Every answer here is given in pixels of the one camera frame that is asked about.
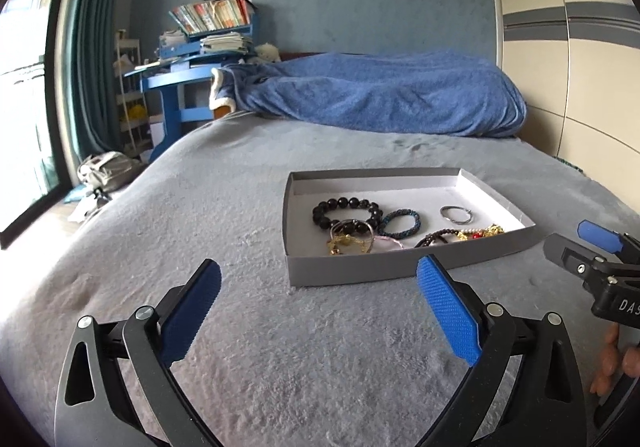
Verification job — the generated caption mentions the silver bangle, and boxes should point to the silver bangle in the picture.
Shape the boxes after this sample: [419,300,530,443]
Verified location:
[439,205,474,225]

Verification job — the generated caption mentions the blue beaded bracelet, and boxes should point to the blue beaded bracelet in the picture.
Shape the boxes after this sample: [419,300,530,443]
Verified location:
[376,207,422,240]

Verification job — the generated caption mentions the black bead bracelet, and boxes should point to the black bead bracelet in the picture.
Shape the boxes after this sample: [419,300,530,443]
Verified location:
[311,195,385,234]

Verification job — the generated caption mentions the red gold earrings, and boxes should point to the red gold earrings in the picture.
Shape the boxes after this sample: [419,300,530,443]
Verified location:
[454,225,504,241]

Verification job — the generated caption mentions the right hand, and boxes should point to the right hand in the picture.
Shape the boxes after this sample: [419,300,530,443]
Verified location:
[589,323,640,397]

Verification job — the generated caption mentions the grey cardboard tray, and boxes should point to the grey cardboard tray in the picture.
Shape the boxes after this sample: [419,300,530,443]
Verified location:
[282,167,540,288]

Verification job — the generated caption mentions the grey bag on floor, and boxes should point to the grey bag on floor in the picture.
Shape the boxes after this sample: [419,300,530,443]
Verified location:
[77,151,145,192]

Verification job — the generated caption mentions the white shelf rack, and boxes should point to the white shelf rack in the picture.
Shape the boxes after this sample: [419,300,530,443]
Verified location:
[113,29,152,158]

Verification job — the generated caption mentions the window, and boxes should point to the window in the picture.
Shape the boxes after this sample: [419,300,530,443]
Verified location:
[1,0,72,250]

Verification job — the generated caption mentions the cream wardrobe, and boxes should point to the cream wardrobe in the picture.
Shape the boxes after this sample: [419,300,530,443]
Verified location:
[495,0,639,208]

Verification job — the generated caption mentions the blue blanket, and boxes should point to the blue blanket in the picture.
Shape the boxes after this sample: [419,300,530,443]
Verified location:
[209,50,527,138]

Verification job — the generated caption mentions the blue desk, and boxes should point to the blue desk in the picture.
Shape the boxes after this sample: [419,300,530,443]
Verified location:
[125,14,258,162]

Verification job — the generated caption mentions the white plush toy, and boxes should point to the white plush toy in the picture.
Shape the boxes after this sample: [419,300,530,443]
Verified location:
[248,43,282,63]

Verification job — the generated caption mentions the stack of papers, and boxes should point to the stack of papers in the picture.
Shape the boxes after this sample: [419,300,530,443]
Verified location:
[200,32,254,55]

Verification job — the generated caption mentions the row of books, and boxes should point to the row of books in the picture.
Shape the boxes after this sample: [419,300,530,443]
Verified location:
[168,0,256,36]

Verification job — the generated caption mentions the green curtain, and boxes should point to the green curtain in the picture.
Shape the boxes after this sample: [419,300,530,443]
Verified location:
[61,0,122,181]

